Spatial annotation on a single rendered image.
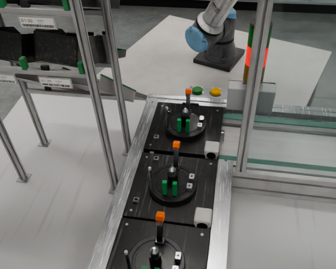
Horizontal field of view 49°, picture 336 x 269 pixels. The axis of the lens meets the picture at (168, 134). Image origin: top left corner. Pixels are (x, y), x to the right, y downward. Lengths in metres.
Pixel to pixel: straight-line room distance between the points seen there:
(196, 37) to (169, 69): 0.25
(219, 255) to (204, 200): 0.16
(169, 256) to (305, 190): 0.49
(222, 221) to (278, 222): 0.21
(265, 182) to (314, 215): 0.17
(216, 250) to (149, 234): 0.18
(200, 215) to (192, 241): 0.07
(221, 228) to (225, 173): 0.19
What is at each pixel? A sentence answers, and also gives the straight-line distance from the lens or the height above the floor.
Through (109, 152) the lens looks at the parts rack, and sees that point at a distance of 1.07.
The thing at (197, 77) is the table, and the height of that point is 0.86.
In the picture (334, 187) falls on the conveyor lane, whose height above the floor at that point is 0.93.
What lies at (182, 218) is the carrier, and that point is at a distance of 1.00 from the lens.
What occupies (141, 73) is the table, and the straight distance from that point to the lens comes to 1.70.
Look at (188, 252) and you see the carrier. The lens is 0.95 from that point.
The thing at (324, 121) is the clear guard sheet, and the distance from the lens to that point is 1.01.
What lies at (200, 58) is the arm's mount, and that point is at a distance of 1.75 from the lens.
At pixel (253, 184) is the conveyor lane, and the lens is 1.16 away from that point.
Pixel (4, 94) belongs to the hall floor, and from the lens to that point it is 3.37.
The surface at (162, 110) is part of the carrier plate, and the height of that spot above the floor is 0.97.
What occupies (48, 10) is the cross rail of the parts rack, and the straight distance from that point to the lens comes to 0.86.
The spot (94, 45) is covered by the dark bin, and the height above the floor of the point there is 1.32.
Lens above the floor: 1.80
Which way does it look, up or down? 43 degrees down
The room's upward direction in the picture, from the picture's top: 3 degrees counter-clockwise
